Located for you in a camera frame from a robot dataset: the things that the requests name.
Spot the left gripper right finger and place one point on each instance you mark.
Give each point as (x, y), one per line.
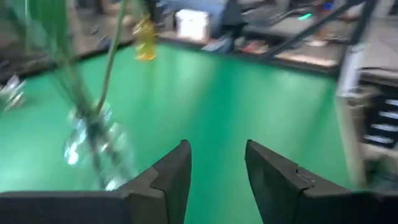
(295, 199)

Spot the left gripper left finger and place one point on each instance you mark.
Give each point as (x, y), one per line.
(140, 205)

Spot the clear ribbed glass vase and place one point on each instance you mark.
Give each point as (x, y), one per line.
(81, 146)

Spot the amber glass vase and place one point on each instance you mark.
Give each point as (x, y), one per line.
(145, 43)

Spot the black keyboard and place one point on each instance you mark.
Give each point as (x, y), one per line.
(382, 124)

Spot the green table mat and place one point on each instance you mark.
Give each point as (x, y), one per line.
(217, 109)

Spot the white box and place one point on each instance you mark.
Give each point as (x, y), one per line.
(192, 25)

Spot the black frame strut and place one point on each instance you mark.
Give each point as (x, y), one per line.
(311, 29)

